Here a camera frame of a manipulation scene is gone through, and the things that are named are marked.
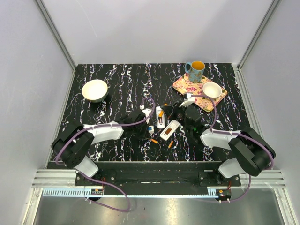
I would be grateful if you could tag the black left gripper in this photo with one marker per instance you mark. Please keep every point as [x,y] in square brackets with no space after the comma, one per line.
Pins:
[144,134]

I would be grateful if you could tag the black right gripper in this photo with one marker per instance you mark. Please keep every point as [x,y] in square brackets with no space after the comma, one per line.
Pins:
[171,110]

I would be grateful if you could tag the white remote blue battery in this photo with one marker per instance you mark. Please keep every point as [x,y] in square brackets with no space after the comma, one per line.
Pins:
[151,129]

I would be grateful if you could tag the white remote black batteries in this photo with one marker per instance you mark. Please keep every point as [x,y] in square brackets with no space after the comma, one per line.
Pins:
[160,123]

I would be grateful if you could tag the white remote orange compartment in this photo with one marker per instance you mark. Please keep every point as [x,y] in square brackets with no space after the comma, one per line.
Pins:
[169,130]

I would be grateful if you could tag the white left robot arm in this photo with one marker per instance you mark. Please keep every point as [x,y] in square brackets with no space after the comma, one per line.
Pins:
[72,145]

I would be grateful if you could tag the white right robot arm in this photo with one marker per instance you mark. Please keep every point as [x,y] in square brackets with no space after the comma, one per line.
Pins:
[252,154]

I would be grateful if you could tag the blue floral mug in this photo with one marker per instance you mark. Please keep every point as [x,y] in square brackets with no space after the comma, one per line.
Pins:
[195,70]

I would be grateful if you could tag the small white cup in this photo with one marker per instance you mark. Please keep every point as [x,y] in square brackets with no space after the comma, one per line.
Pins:
[212,90]

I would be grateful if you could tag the cream ceramic bowl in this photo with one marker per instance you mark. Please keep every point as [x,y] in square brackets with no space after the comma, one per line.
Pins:
[95,90]

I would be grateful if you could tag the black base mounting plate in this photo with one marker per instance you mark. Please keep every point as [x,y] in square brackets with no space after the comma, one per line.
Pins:
[200,173]

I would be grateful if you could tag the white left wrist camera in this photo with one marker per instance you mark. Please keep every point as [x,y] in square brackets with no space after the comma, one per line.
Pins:
[148,112]

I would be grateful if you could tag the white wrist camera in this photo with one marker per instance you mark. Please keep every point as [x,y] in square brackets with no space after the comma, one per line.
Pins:
[188,99]
[148,112]

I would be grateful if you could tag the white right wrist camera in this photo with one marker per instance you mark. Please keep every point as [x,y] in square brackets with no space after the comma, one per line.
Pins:
[188,99]

